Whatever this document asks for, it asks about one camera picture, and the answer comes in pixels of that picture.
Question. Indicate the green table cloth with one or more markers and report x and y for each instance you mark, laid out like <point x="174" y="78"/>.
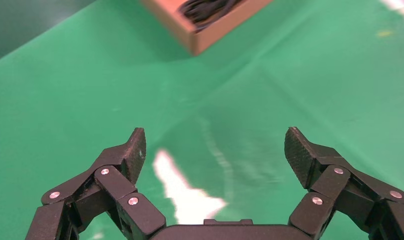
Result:
<point x="89" y="92"/>

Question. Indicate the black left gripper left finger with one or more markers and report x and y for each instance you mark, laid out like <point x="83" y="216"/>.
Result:
<point x="119" y="185"/>

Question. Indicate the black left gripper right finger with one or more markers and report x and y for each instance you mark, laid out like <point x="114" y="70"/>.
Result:
<point x="330" y="185"/>

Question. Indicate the open brown cardboard box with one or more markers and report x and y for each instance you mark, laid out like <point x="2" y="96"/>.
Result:
<point x="208" y="38"/>

